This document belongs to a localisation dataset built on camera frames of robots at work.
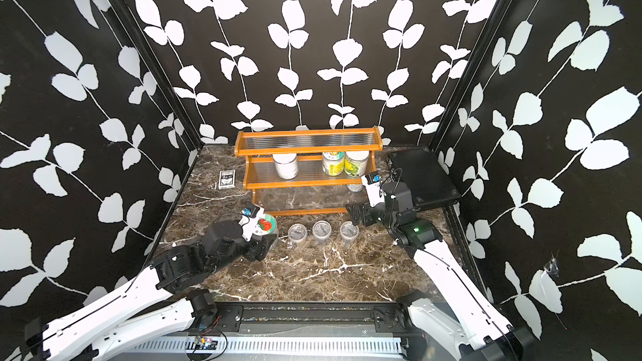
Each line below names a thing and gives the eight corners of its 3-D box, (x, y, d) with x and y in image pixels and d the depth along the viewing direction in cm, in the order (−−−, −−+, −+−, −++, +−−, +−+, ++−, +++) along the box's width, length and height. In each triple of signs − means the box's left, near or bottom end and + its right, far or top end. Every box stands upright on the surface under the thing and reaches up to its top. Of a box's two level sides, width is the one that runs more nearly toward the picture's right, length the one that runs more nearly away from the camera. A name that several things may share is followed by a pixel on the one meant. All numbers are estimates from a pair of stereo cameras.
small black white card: (220, 189, 107) (218, 186, 105) (221, 174, 112) (219, 171, 110) (235, 187, 108) (233, 183, 106) (235, 172, 113) (233, 168, 111)
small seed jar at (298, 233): (289, 245, 91) (287, 238, 86) (290, 231, 94) (288, 223, 90) (306, 245, 91) (305, 238, 86) (307, 231, 95) (306, 223, 90)
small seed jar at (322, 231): (312, 243, 92) (311, 235, 87) (313, 227, 96) (312, 220, 91) (331, 243, 92) (331, 235, 87) (331, 227, 96) (331, 220, 91)
